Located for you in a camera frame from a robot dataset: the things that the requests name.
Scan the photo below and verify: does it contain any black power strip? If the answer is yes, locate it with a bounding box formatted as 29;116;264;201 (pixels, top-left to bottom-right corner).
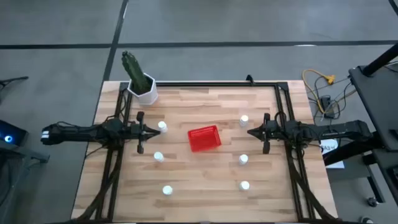
320;95;336;119

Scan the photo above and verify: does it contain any yellow extension cable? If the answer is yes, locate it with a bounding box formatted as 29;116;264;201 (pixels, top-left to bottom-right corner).
302;68;336;115

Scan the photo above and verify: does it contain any white hexagonal plant pot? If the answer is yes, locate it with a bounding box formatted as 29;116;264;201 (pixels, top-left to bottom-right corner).
127;73;159;106

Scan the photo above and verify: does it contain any black metal stand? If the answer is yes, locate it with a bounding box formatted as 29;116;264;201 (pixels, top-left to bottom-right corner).
0;144;50;224

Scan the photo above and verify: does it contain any black device with blue light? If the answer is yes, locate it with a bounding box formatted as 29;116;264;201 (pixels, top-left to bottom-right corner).
0;119;29;147

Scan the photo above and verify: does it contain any black aluminium rig frame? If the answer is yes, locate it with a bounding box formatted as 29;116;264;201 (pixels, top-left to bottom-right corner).
73;81;338;224

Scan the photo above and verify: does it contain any green cactus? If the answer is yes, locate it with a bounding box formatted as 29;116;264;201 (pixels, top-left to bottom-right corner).
121;50;153;94

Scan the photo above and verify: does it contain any black tripod leg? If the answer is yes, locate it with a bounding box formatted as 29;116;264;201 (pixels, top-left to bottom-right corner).
0;76;29;88

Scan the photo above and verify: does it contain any black equipment table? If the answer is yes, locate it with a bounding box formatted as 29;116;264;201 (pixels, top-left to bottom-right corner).
323;42;398;224

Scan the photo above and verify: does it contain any white paper sheet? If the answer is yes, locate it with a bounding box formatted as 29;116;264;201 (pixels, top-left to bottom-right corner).
320;139;345;169

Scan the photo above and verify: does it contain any red plastic basket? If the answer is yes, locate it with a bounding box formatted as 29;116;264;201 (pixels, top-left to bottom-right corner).
187;124;222;153

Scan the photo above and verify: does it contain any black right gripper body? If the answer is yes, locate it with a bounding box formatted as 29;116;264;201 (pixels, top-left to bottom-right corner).
262;113;282;155

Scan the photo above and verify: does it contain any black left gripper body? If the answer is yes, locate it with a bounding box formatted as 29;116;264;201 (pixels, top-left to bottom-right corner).
130;111;147;155

